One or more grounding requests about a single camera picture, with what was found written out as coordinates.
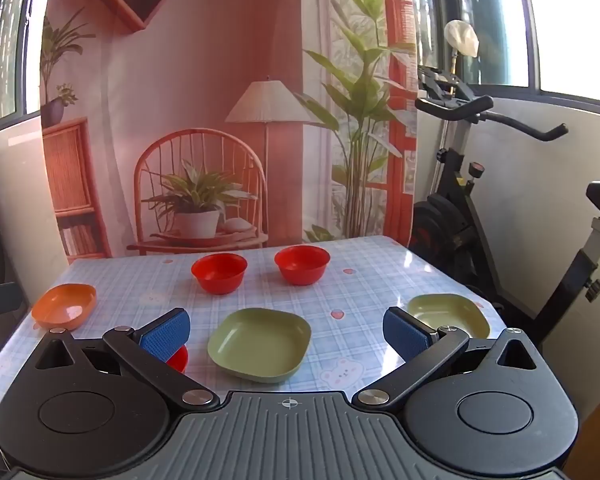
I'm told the pale yellow-green square plate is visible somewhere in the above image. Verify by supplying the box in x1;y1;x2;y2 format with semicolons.
407;293;491;339

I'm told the orange square plate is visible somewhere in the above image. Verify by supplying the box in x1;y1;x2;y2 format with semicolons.
31;283;97;331

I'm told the green square plate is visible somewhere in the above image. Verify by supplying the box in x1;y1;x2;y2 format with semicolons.
207;308;312;385

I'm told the window with patterned glass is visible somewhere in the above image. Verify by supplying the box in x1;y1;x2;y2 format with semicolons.
0;0;46;128

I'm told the red plastic bowl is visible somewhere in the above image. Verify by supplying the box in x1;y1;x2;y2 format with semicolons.
191;253;248;295
167;345;189;374
274;245;331;286

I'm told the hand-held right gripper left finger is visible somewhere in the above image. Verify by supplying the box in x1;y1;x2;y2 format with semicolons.
32;308;222;413

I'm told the printed room backdrop cloth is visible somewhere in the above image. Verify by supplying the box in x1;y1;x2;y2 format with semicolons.
40;0;421;266

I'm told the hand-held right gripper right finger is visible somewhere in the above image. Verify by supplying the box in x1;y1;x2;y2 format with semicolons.
352;306;551;413

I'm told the white cloth bag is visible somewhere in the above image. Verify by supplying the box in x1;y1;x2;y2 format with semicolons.
444;19;481;58

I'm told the dark framed window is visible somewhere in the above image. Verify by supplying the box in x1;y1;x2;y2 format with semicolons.
420;0;600;111

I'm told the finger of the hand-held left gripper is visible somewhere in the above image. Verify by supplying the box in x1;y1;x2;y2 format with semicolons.
0;282;22;318

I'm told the black exercise bike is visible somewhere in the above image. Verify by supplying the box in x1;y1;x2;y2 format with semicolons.
412;65;600;361

